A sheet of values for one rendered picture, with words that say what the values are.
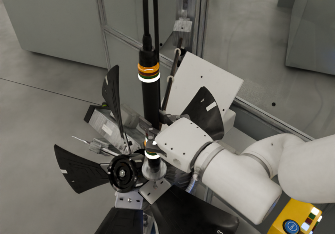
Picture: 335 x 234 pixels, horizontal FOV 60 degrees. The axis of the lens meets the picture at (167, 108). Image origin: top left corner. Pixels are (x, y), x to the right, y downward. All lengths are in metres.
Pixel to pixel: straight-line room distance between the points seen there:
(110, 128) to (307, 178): 0.87
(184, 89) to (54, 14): 2.41
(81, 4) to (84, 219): 1.95
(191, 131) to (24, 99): 2.79
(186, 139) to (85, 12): 2.58
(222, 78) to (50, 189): 1.76
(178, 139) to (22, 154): 2.26
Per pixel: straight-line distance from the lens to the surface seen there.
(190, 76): 1.13
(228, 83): 1.06
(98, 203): 2.31
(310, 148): 0.45
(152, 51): 0.56
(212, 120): 0.80
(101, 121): 1.22
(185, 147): 0.61
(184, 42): 1.22
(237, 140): 1.51
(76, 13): 3.17
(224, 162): 0.57
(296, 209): 1.11
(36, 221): 2.38
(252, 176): 0.57
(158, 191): 0.93
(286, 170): 0.46
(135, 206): 1.02
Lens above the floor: 1.99
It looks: 44 degrees down
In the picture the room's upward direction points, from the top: straight up
